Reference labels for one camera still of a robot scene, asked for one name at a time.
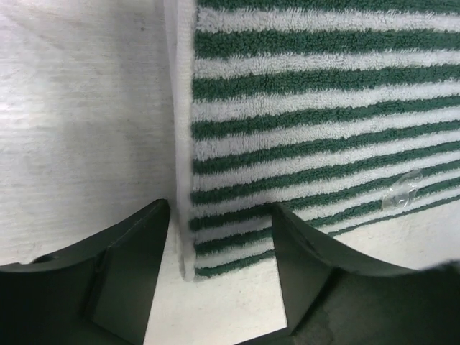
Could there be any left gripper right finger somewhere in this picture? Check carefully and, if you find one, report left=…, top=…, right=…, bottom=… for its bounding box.
left=271, top=203, right=460, bottom=345

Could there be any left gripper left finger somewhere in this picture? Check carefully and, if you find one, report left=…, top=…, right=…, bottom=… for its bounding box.
left=1, top=199, right=170, bottom=344

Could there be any green white striped towel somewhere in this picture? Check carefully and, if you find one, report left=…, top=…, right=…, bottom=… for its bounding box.
left=163, top=1, right=459, bottom=280

